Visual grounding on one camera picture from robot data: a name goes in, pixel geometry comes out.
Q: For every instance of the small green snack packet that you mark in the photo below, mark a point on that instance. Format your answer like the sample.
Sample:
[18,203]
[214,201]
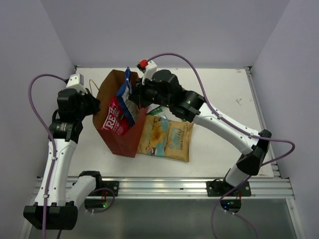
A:
[156,110]

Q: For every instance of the tan popcorn chips bag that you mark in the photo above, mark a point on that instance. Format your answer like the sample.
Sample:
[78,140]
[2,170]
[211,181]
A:
[166,138]

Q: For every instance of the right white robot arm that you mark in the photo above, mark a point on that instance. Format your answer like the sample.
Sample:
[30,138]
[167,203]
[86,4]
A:
[252,144]

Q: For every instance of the pink Real chips bag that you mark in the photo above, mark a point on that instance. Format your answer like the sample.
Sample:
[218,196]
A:
[116,120]

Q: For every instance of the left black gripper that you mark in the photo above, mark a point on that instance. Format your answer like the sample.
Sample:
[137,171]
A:
[94,102]

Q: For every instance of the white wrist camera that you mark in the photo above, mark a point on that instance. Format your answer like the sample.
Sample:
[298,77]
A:
[76,81]
[148,68]

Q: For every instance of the blue Doritos chips bag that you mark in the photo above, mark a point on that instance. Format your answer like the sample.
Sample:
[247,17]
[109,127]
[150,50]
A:
[130,109]

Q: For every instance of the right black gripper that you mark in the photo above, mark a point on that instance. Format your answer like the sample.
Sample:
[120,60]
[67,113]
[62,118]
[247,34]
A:
[139,92]

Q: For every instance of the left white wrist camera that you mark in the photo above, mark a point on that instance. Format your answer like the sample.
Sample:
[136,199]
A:
[76,81]

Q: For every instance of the aluminium mounting rail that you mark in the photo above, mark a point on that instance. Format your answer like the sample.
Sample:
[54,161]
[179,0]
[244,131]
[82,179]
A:
[195,188]

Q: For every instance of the red paper bag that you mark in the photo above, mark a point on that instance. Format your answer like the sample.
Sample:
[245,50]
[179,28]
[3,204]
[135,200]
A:
[123,145]

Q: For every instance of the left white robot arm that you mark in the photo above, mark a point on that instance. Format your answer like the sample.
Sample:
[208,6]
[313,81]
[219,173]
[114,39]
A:
[55,207]

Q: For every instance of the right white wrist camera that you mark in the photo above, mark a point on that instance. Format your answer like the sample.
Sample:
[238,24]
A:
[148,68]

